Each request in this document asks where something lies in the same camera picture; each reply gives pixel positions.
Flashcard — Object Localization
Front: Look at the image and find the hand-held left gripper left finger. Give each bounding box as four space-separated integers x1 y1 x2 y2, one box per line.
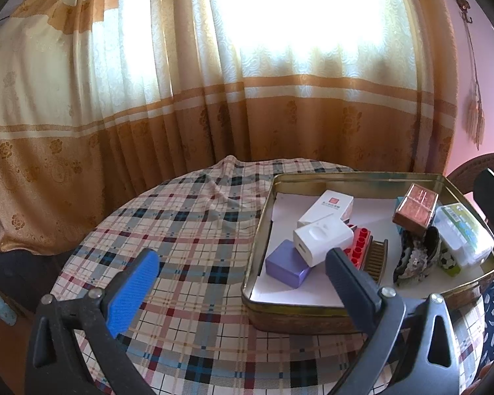
30 249 161 395

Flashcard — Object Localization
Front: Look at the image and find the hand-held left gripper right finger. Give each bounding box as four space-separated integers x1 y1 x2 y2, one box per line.
324 248 457 395

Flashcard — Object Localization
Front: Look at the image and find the wooden comb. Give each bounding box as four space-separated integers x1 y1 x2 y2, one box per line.
360 239 389 286

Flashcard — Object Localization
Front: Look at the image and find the clear box green label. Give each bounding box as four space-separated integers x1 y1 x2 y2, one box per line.
432 203 494 268

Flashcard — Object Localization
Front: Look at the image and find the red building block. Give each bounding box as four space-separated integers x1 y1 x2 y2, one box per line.
341 223 373 270

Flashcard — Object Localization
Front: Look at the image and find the white charger plug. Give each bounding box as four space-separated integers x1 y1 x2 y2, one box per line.
293 216 355 268

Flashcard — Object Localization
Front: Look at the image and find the gold rectangular tin box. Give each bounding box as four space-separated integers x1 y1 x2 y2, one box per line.
241 171 494 334

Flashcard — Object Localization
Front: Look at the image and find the purple rectangular block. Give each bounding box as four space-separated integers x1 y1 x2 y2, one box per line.
265 239 312 289

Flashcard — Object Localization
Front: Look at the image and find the dark patterned hair claw clip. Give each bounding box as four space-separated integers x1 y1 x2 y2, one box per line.
392 226 441 286

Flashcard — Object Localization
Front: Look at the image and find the small football-print toy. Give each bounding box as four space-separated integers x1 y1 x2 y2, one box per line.
436 245 462 276

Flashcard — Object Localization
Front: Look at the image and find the copper foil-wrapped box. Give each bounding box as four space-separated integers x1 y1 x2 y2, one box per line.
392 183 439 231

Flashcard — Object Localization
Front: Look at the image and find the white carton red mark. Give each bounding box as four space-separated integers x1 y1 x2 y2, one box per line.
297 189 355 229

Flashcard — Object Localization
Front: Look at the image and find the white paper liner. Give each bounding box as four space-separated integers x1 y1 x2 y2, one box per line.
250 191 404 309

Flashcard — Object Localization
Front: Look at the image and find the round table, plaid cloth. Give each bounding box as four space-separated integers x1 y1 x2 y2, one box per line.
49 155 486 395

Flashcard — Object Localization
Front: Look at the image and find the tasselled curtain tieback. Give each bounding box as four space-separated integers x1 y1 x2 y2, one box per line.
461 20 486 149

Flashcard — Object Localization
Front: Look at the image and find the dark cloth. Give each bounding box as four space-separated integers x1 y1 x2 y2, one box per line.
0 249 79 313

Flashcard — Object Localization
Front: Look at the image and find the blue patterned bottle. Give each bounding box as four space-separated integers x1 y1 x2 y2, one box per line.
0 284 19 328

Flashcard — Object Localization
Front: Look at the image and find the cream and orange patterned curtain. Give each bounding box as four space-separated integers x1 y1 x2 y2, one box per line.
0 0 459 260

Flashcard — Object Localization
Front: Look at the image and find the dark metal wall hook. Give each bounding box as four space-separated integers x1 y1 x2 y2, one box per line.
455 0 474 23

